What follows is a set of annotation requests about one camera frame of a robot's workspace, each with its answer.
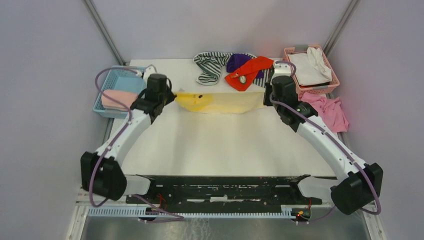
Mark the light pink towel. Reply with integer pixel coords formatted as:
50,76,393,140
100,89,138,111

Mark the yellow towel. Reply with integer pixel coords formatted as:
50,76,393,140
175,91,265,114

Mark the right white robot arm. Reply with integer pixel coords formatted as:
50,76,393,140
263,76,384,215

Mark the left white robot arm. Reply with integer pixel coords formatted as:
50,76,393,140
80,73,176,204

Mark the dark green striped towel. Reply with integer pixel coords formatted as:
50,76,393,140
253,67,274,88

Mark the orange towel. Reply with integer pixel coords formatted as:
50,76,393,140
224,53,274,92

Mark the white cloth in basket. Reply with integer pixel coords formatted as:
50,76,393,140
288,47,333,87

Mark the blue plastic basket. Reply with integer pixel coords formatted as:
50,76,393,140
92,65,147,119

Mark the pink plastic basket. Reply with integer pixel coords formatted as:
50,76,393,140
283,44,340,97

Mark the purple towel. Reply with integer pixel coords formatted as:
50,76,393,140
225,53,264,84

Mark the bright pink cloth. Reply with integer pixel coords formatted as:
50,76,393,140
300,92,349,133

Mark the green white striped towel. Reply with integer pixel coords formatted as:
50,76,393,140
193,51,232,86

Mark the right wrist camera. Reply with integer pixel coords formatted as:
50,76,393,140
270,63,292,79

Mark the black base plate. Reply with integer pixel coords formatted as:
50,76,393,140
142,175,322,214

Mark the white cable duct rail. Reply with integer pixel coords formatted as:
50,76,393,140
87,206,296,220

